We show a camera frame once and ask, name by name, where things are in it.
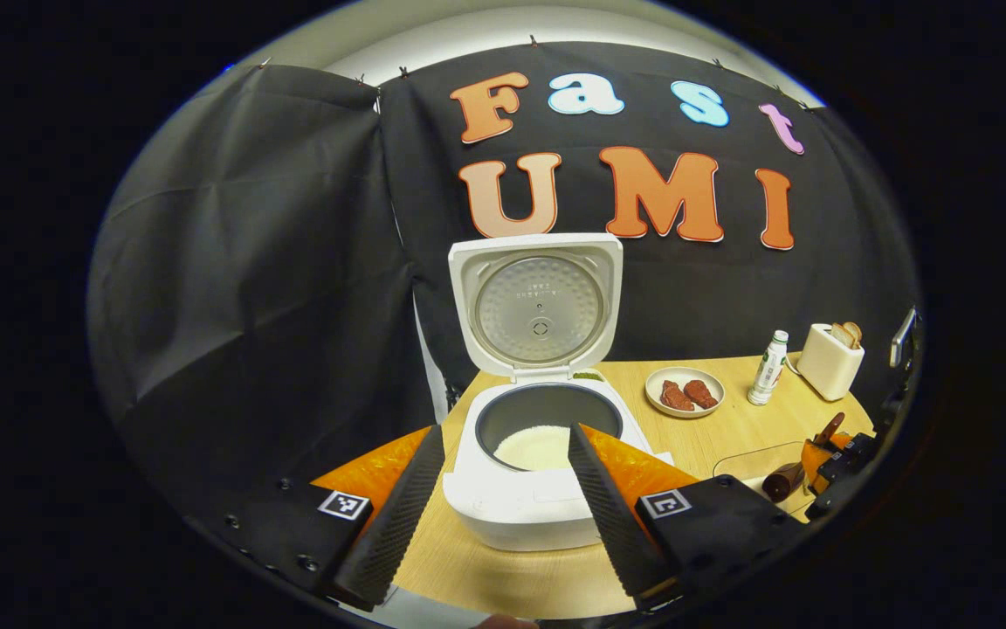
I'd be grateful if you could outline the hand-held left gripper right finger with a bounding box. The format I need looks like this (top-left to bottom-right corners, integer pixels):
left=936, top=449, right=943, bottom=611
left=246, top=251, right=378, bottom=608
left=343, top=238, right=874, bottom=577
left=568, top=423, right=810, bottom=612

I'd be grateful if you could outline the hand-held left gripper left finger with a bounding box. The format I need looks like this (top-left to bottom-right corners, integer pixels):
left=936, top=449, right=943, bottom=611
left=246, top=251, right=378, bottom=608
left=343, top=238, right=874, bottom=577
left=224, top=425, right=447, bottom=612

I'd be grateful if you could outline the brown wooden spoon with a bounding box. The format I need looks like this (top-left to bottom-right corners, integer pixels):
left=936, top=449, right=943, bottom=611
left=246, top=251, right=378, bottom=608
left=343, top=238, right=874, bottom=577
left=762, top=412, right=846, bottom=504

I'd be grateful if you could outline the clear plastic rice container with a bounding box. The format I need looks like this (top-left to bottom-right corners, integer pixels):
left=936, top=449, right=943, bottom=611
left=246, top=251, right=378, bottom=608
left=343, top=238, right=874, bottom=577
left=713, top=441, right=818, bottom=525

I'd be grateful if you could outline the white rice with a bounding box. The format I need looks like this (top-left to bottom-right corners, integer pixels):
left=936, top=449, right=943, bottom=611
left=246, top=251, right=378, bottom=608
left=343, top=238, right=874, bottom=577
left=494, top=425, right=574, bottom=473

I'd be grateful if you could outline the white rice cooker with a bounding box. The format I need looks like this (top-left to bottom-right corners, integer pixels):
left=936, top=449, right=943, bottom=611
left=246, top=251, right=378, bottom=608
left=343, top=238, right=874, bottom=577
left=442, top=232, right=674, bottom=553

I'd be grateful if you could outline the white toaster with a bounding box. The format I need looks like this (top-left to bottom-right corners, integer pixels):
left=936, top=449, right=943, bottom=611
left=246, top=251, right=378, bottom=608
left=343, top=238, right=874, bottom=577
left=796, top=323, right=865, bottom=402

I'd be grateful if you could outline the white green-label bottle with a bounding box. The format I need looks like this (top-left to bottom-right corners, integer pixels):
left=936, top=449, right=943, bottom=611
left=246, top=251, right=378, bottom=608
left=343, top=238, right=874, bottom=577
left=747, top=330, right=789, bottom=406

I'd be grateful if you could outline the round white plate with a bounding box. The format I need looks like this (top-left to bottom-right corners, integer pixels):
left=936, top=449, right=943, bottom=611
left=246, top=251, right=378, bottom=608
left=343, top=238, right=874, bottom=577
left=644, top=366, right=725, bottom=419

